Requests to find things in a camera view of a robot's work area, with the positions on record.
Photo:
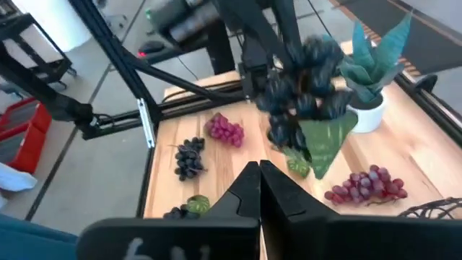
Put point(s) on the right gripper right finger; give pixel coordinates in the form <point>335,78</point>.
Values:
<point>325,238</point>

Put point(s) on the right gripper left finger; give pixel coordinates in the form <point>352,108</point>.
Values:
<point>216,238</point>

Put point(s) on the pink grape bunch with leaf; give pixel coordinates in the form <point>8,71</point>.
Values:
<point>225,130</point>

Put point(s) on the dark red grape bunch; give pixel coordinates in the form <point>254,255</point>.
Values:
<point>364,186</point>

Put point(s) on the leafless black grape bunch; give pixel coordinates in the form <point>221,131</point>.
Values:
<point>189,159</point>

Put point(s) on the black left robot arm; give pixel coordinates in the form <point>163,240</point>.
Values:
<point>260,21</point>

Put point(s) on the dark wicker basket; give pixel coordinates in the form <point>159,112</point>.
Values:
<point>431,206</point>

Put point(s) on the black device with red light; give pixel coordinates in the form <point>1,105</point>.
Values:
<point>153,47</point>

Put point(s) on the snake plant in white pot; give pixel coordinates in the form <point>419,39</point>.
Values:
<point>368,115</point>

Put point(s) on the teal chair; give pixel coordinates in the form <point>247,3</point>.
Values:
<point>32,238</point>

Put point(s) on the black utility cart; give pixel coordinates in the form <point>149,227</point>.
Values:
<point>54,70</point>

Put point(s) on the red storage bin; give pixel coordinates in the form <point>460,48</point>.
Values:
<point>32,141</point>

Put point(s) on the white cloth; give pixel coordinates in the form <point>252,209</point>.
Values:
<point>14,178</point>

